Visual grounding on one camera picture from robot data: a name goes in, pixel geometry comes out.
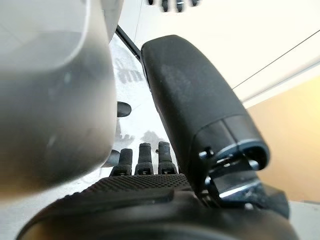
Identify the white glossy fridge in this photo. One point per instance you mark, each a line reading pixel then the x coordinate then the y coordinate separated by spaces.
pixel 140 100

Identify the translucent white drink bottle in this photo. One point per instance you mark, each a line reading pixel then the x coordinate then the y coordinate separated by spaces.
pixel 52 100

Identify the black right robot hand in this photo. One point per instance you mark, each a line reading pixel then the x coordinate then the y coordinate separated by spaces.
pixel 190 100

